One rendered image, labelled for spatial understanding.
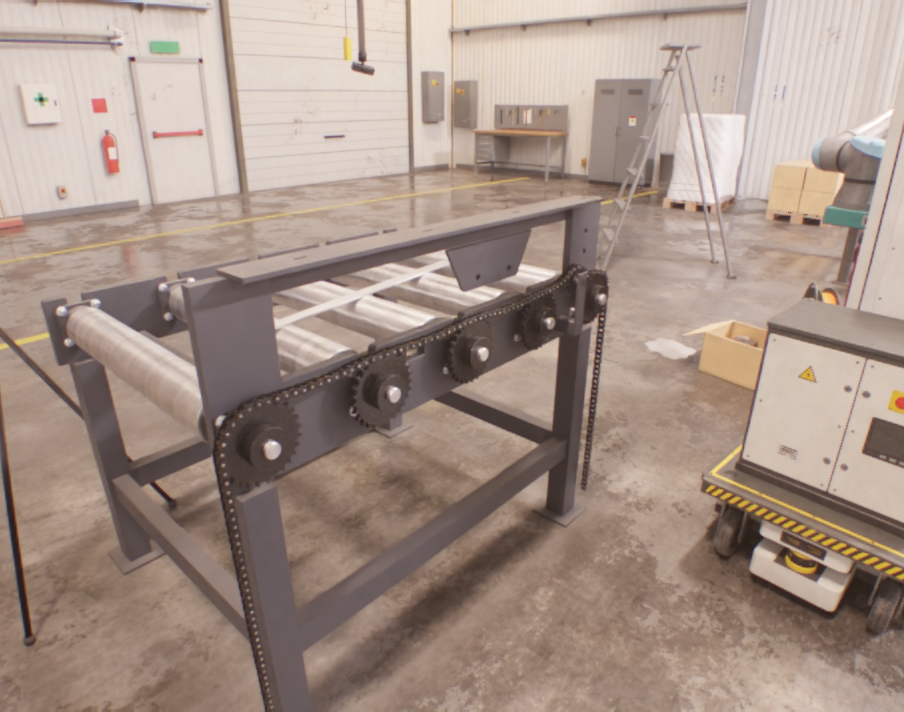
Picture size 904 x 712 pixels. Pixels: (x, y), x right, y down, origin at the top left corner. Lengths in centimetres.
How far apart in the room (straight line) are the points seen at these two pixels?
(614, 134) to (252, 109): 643
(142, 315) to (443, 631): 132
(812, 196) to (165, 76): 949
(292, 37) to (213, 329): 1107
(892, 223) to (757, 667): 139
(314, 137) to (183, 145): 257
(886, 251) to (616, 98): 981
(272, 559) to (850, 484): 160
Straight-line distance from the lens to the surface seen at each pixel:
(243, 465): 114
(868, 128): 262
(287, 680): 156
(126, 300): 203
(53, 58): 1037
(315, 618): 152
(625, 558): 221
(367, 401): 126
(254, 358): 113
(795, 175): 921
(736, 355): 358
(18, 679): 215
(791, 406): 203
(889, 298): 233
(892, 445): 200
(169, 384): 134
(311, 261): 109
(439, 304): 186
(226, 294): 107
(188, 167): 1092
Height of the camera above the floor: 143
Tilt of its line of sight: 23 degrees down
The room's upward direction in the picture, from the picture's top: straight up
